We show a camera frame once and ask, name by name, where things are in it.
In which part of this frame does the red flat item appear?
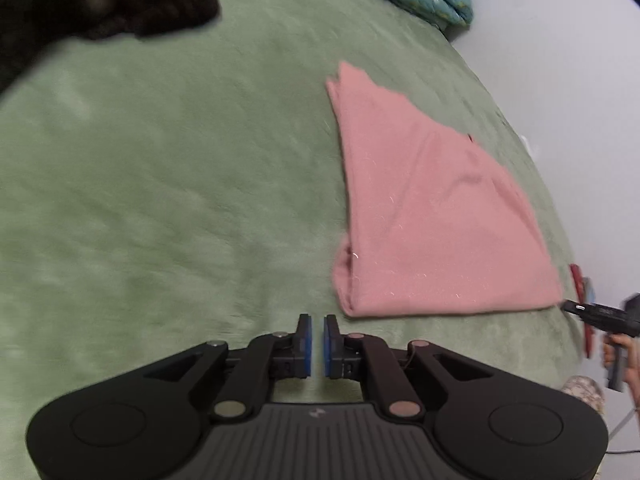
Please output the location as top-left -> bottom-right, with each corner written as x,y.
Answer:
569,262 -> 597,359

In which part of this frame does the pink sweater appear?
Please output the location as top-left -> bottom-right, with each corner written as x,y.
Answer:
325,60 -> 565,319

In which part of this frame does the green fleece blanket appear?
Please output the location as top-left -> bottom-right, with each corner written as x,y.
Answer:
0,0 -> 583,407

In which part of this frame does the person's right hand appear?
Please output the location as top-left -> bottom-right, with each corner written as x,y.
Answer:
601,333 -> 640,413

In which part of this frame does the black cloth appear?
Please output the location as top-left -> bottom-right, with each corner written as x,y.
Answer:
0,0 -> 222,95

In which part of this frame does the thin grey cable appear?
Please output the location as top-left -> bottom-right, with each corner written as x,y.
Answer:
606,406 -> 640,455

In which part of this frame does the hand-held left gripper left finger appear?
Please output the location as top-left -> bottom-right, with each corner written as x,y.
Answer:
142,314 -> 314,420

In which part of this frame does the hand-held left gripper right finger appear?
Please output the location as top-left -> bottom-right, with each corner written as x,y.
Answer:
324,315 -> 495,420

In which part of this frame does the floral fabric item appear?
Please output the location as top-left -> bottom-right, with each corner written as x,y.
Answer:
560,374 -> 607,415

